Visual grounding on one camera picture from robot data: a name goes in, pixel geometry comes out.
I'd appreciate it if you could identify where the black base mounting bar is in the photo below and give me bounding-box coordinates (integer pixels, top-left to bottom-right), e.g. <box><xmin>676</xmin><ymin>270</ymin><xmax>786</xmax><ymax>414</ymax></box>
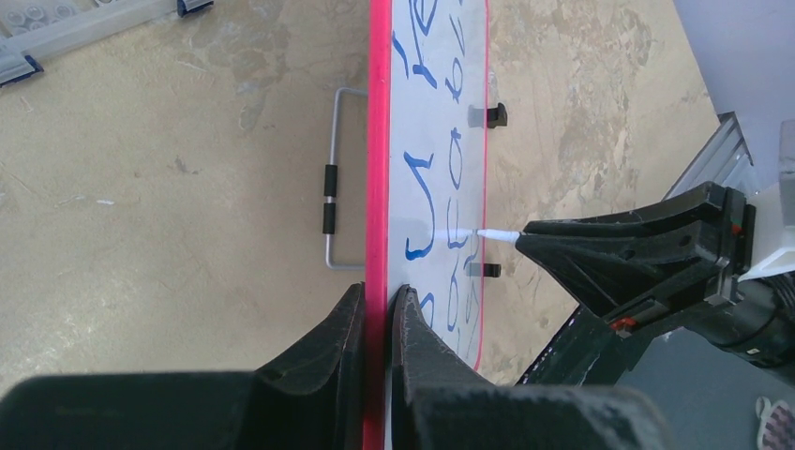
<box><xmin>517</xmin><ymin>307</ymin><xmax>653</xmax><ymax>385</ymax></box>

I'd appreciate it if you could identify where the white blue whiteboard marker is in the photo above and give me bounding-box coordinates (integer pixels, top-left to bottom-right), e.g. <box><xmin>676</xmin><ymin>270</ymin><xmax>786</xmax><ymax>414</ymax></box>
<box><xmin>476</xmin><ymin>229</ymin><xmax>523</xmax><ymax>244</ymax></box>

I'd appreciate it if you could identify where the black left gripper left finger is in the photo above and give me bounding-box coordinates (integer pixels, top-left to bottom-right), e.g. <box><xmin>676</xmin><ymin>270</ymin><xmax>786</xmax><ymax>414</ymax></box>
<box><xmin>1</xmin><ymin>283</ymin><xmax>365</xmax><ymax>449</ymax></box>

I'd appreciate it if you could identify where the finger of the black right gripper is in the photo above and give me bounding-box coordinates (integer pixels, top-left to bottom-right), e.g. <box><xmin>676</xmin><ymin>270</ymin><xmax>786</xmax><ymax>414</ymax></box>
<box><xmin>515</xmin><ymin>182</ymin><xmax>730</xmax><ymax>319</ymax></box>

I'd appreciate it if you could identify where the aluminium frame rail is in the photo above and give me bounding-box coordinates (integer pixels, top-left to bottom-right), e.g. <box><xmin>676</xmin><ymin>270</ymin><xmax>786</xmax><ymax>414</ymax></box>
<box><xmin>664</xmin><ymin>112</ymin><xmax>761</xmax><ymax>200</ymax></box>

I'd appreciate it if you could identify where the black whiteboard clip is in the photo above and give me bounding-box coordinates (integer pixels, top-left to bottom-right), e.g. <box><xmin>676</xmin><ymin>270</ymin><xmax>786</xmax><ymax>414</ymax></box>
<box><xmin>467</xmin><ymin>102</ymin><xmax>508</xmax><ymax>129</ymax></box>
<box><xmin>467</xmin><ymin>262</ymin><xmax>502</xmax><ymax>278</ymax></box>

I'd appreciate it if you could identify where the grey wire whiteboard stand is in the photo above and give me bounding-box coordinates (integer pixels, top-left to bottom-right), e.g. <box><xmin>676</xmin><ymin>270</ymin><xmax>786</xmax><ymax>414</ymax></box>
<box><xmin>322</xmin><ymin>87</ymin><xmax>368</xmax><ymax>271</ymax></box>

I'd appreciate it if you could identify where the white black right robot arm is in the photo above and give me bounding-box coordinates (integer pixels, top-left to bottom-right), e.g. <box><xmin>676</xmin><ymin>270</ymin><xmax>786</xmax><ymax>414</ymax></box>
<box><xmin>515</xmin><ymin>182</ymin><xmax>794</xmax><ymax>368</ymax></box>

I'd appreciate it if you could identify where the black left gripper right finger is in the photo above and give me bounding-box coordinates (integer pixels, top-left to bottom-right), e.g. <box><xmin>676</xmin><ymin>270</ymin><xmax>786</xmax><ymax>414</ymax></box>
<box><xmin>389</xmin><ymin>285</ymin><xmax>674</xmax><ymax>449</ymax></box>

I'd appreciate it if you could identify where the patterned mug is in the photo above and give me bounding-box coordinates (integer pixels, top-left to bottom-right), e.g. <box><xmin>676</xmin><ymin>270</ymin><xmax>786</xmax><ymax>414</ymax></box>
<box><xmin>755</xmin><ymin>397</ymin><xmax>795</xmax><ymax>450</ymax></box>

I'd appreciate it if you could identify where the clear plastic screw box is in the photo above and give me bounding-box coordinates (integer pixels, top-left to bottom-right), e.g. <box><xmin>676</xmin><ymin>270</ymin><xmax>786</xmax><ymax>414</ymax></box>
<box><xmin>1</xmin><ymin>0</ymin><xmax>214</xmax><ymax>86</ymax></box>

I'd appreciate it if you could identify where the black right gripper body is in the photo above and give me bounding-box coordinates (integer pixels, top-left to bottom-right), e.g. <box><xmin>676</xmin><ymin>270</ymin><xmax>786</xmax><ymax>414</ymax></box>
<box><xmin>608</xmin><ymin>186</ymin><xmax>755</xmax><ymax>338</ymax></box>

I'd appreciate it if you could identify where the pink framed whiteboard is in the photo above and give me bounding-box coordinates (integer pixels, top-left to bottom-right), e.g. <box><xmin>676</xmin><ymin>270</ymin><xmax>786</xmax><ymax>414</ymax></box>
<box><xmin>363</xmin><ymin>1</ymin><xmax>489</xmax><ymax>449</ymax></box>

